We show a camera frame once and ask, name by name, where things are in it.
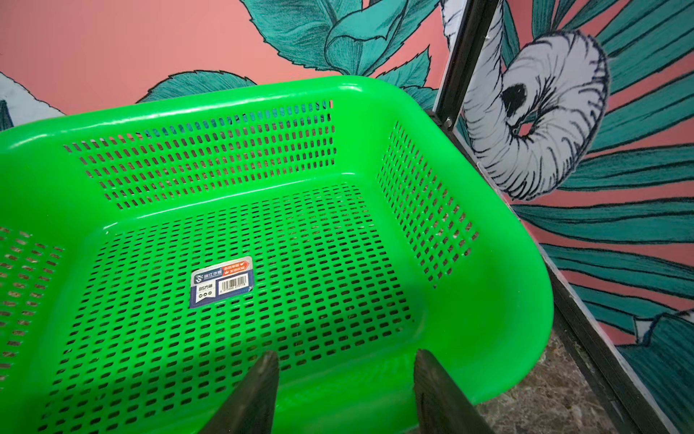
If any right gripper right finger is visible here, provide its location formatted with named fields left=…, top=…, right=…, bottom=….
left=414, top=349, right=493, bottom=433

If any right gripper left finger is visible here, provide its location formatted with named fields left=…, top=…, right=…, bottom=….
left=199, top=351, right=279, bottom=434

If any green plastic basket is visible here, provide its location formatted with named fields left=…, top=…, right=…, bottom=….
left=1, top=77, right=553, bottom=433

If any right black frame post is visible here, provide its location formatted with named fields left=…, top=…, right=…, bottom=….
left=433, top=0, right=499, bottom=132

